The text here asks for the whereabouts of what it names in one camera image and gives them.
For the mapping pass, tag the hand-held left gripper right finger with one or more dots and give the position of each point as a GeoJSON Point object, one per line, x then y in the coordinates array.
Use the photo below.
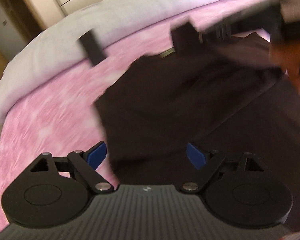
{"type": "Point", "coordinates": [196, 155]}

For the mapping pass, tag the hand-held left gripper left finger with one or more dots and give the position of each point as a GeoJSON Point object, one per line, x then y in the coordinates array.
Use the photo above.
{"type": "Point", "coordinates": [97, 155]}

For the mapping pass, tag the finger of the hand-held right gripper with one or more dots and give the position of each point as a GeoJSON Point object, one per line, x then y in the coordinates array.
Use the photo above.
{"type": "Point", "coordinates": [185, 37]}
{"type": "Point", "coordinates": [240, 12]}

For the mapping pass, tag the dark brown garment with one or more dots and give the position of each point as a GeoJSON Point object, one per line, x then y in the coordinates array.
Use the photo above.
{"type": "Point", "coordinates": [177, 100]}

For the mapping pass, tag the person's right hand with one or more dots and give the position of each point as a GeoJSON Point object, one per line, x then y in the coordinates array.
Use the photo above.
{"type": "Point", "coordinates": [287, 55]}

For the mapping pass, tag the pink floral blanket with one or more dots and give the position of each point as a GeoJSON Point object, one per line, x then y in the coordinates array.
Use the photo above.
{"type": "Point", "coordinates": [52, 110]}

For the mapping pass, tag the black smartphone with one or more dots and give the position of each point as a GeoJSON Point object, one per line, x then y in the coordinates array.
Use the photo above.
{"type": "Point", "coordinates": [92, 47]}

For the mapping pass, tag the pale striped quilt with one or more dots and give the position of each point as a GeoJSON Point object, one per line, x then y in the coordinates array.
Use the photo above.
{"type": "Point", "coordinates": [65, 30]}

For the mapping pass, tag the white wall switch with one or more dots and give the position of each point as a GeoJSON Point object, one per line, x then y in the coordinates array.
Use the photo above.
{"type": "Point", "coordinates": [5, 23]}

